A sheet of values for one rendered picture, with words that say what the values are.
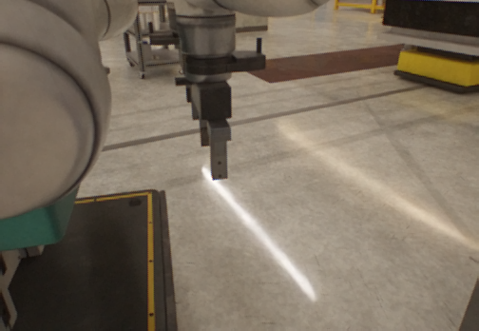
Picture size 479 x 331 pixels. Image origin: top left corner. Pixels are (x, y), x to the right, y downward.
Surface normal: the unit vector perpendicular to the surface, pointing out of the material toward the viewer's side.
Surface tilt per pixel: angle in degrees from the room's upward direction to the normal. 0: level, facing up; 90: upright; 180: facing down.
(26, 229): 90
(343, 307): 0
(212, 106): 90
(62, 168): 93
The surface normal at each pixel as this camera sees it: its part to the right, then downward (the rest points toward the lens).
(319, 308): 0.00, -0.90
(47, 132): 0.53, 0.47
